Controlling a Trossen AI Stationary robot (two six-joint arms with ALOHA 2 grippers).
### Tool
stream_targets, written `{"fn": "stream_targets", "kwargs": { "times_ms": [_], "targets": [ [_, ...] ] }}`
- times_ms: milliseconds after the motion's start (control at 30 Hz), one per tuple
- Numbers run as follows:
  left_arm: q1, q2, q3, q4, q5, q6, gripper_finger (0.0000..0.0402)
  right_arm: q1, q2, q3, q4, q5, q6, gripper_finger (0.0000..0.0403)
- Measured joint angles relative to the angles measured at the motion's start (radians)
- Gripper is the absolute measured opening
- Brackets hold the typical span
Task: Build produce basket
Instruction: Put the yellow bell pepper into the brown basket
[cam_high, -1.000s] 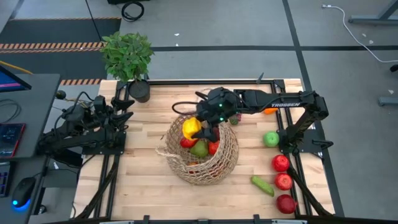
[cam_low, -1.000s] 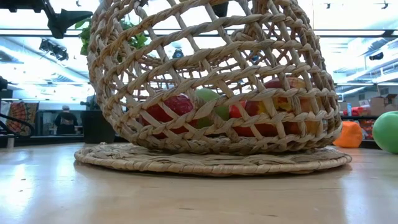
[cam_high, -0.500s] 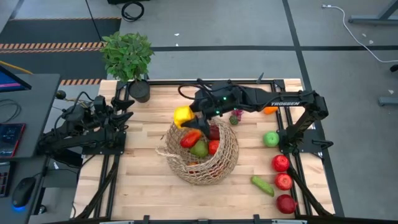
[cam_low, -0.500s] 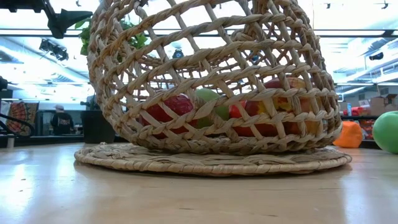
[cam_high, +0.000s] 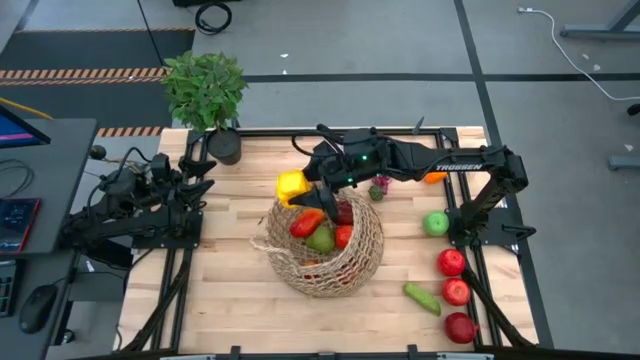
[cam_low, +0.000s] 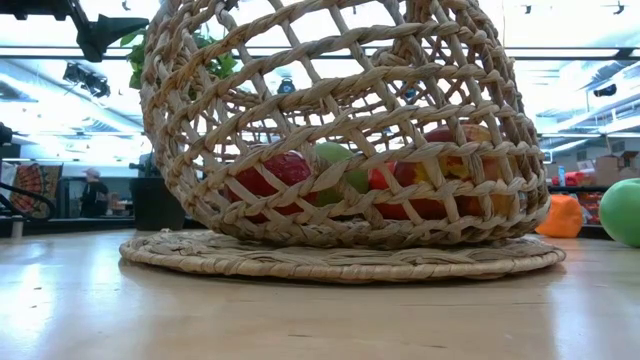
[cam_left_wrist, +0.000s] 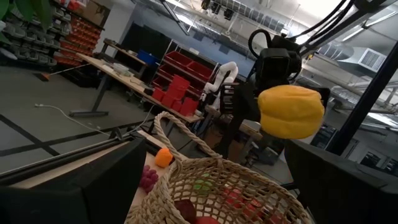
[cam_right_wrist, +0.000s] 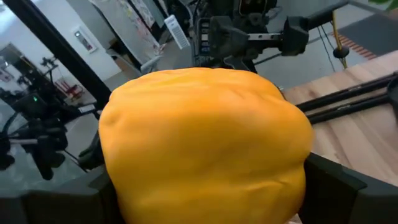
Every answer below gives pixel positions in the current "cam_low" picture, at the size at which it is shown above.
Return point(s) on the green pear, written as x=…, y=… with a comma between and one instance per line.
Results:
x=345, y=172

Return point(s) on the black aluminium frame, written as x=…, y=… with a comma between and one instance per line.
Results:
x=75, y=225

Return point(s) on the patterned orange hanging cloth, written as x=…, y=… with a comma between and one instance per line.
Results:
x=35, y=187

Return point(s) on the person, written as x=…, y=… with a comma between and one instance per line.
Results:
x=92, y=195

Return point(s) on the red orange mango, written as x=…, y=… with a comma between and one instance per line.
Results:
x=400, y=192

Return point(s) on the red tomato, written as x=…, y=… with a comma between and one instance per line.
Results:
x=280, y=175

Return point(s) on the cardboard box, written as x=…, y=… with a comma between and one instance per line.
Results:
x=607, y=170

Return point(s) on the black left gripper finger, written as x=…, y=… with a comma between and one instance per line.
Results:
x=115, y=32

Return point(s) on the green plant in black pot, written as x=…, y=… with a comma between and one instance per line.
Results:
x=155, y=202

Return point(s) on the black ceiling spotlight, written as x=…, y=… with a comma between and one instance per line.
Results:
x=85, y=80
x=605, y=91

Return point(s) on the orange fruit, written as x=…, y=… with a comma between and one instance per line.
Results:
x=560, y=216

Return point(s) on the green apple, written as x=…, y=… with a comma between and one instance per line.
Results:
x=622, y=212

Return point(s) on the yellow red peach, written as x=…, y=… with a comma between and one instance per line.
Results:
x=502, y=202

